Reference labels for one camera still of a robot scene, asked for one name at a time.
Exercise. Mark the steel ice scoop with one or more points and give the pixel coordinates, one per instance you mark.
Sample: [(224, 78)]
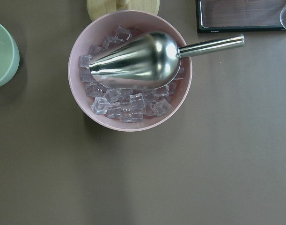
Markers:
[(151, 60)]

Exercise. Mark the black framed tray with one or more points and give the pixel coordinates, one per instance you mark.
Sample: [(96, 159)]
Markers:
[(217, 16)]

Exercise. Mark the green bowl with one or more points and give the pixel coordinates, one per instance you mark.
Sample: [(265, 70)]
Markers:
[(9, 56)]

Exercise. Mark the pink bowl with ice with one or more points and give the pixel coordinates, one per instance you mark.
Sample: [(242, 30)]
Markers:
[(94, 34)]

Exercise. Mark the wooden stand with round base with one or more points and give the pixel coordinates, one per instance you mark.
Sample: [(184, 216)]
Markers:
[(98, 8)]

